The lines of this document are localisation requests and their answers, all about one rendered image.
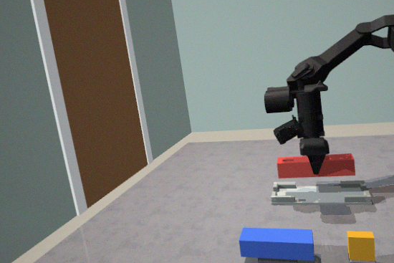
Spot yellow cube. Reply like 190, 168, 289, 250
347, 231, 375, 261

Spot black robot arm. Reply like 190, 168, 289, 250
264, 14, 394, 145

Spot red rectangular block with two square slots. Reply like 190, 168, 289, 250
277, 153, 355, 178

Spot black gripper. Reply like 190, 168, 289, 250
297, 110, 330, 174

